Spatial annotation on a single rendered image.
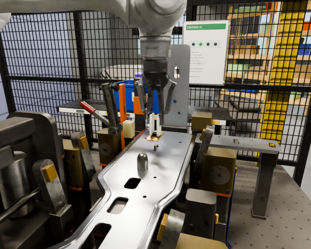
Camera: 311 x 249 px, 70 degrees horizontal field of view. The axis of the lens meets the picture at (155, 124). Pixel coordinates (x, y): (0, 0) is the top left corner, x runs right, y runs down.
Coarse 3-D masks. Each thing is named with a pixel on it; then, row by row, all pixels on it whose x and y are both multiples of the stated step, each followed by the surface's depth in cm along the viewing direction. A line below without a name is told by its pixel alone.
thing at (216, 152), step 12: (204, 156) 61; (216, 156) 60; (228, 156) 60; (204, 168) 62; (216, 168) 61; (228, 168) 60; (204, 180) 63; (216, 180) 62; (228, 180) 61; (216, 192) 64; (228, 192) 63; (216, 204) 65; (228, 216) 69; (216, 228) 67; (228, 228) 68; (216, 240) 69
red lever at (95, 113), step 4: (80, 104) 76; (84, 104) 76; (84, 108) 76; (88, 108) 76; (92, 108) 76; (88, 112) 76; (92, 112) 76; (96, 112) 76; (96, 116) 76; (100, 116) 76; (100, 120) 76; (104, 120) 76; (108, 120) 76; (108, 124) 76
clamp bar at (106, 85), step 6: (102, 84) 71; (108, 84) 73; (114, 84) 70; (102, 90) 71; (108, 90) 71; (108, 96) 71; (114, 96) 74; (108, 102) 72; (114, 102) 74; (108, 108) 73; (114, 108) 75; (108, 114) 73; (114, 114) 76; (114, 120) 73; (114, 126) 74
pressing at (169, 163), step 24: (144, 144) 79; (168, 144) 79; (192, 144) 80; (120, 168) 63; (168, 168) 63; (120, 192) 52; (144, 192) 52; (168, 192) 52; (96, 216) 45; (120, 216) 45; (144, 216) 45; (72, 240) 39; (120, 240) 39; (144, 240) 39
